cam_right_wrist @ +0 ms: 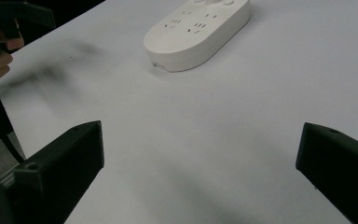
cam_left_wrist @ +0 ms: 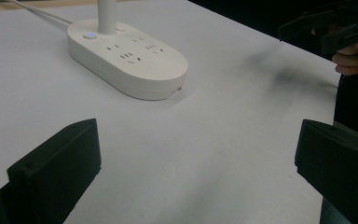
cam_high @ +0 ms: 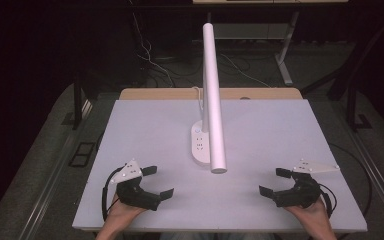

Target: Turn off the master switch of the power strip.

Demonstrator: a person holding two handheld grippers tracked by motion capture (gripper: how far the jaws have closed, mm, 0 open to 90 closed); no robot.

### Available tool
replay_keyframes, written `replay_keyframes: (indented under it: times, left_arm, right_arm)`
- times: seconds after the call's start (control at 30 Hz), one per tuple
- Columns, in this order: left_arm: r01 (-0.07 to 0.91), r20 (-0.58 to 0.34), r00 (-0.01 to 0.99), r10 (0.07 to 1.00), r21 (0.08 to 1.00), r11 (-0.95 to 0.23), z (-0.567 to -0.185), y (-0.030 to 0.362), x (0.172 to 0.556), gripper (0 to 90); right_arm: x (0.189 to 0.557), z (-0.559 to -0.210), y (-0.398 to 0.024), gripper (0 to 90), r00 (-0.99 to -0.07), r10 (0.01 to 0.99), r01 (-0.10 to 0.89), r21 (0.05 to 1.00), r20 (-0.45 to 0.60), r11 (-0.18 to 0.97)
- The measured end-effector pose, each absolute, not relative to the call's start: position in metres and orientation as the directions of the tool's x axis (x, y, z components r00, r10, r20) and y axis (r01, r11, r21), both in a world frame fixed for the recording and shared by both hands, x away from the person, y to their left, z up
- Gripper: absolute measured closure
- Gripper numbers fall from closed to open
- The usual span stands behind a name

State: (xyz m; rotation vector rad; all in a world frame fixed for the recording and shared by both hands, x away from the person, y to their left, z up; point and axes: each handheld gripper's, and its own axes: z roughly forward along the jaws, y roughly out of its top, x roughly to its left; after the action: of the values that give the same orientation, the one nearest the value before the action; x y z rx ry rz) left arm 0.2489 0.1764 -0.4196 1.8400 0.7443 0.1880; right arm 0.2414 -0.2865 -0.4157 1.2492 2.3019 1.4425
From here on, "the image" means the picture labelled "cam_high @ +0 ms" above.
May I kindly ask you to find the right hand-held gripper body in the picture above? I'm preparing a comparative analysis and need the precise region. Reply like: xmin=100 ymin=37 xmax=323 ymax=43
xmin=272 ymin=159 xmax=341 ymax=209

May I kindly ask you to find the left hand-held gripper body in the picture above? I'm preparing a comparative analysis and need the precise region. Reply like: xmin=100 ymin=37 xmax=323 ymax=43
xmin=110 ymin=159 xmax=163 ymax=212

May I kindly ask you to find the person's left hand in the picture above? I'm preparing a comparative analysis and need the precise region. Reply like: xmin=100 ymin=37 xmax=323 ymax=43
xmin=107 ymin=193 xmax=148 ymax=231

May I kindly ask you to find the person's right hand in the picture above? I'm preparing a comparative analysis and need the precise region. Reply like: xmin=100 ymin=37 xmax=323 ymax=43
xmin=283 ymin=196 xmax=330 ymax=232

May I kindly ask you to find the white table mat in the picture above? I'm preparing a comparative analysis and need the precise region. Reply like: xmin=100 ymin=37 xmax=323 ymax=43
xmin=72 ymin=99 xmax=369 ymax=234

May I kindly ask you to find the white desk lamp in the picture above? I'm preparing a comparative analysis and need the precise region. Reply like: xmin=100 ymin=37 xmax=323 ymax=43
xmin=190 ymin=22 xmax=229 ymax=175

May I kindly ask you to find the black metal stand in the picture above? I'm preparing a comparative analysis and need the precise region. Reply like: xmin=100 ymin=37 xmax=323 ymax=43
xmin=71 ymin=73 xmax=85 ymax=131
xmin=345 ymin=84 xmax=374 ymax=132

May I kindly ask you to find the white desk leg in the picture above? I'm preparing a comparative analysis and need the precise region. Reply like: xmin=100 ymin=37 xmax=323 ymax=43
xmin=274 ymin=9 xmax=301 ymax=87

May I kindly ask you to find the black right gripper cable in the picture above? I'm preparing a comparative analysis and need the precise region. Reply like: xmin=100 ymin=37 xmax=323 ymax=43
xmin=319 ymin=182 xmax=338 ymax=220

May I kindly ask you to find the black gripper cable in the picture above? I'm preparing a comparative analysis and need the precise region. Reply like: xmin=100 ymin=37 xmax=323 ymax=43
xmin=319 ymin=182 xmax=338 ymax=220
xmin=101 ymin=166 xmax=125 ymax=222

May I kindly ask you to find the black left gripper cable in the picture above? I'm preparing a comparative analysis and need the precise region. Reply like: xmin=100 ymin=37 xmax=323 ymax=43
xmin=101 ymin=166 xmax=125 ymax=222

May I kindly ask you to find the black floor frame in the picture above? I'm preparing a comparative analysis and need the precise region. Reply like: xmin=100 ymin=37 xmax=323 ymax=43
xmin=68 ymin=141 xmax=96 ymax=168

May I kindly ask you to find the thin black floor cable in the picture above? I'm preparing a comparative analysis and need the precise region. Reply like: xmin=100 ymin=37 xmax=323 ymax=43
xmin=327 ymin=142 xmax=373 ymax=218

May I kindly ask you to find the metal floor rail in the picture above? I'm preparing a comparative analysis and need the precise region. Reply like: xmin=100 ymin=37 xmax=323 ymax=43
xmin=341 ymin=128 xmax=384 ymax=236
xmin=19 ymin=99 xmax=94 ymax=240

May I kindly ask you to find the white lamp cable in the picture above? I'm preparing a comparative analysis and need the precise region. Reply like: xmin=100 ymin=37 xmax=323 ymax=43
xmin=191 ymin=85 xmax=204 ymax=115

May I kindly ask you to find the white floor cable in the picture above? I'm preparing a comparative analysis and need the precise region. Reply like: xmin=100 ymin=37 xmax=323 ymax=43
xmin=218 ymin=52 xmax=272 ymax=89
xmin=130 ymin=11 xmax=176 ymax=88

